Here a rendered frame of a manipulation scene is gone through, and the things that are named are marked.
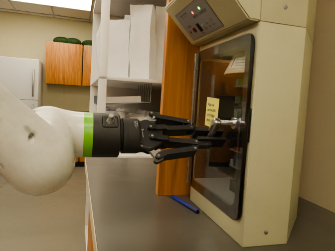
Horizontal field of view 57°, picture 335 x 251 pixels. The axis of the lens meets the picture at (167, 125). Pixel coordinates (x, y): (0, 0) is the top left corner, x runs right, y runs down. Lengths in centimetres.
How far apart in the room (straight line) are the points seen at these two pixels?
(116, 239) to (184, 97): 49
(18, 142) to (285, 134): 51
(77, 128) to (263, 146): 38
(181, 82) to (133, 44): 96
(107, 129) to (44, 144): 17
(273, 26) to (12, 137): 52
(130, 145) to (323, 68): 75
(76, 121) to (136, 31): 135
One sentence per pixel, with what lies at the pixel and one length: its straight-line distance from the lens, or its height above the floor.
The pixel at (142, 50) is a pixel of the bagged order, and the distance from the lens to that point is 189.
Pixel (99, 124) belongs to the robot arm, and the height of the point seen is 119.
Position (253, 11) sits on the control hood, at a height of 143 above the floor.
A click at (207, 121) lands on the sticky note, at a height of 119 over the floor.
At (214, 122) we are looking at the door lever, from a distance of 67.
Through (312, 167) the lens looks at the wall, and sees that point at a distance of 117.
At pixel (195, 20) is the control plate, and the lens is 83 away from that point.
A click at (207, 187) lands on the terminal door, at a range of 83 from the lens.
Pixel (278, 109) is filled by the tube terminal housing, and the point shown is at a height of 124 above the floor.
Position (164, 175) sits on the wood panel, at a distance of 99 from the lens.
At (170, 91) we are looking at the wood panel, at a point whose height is 127.
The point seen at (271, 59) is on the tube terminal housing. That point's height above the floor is 134.
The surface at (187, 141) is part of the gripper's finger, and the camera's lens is 67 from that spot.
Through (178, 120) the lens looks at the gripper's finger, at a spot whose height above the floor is 120.
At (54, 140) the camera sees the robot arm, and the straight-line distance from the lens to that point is 49.
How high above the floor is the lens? 124
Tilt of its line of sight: 4 degrees down
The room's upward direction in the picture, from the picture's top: 3 degrees clockwise
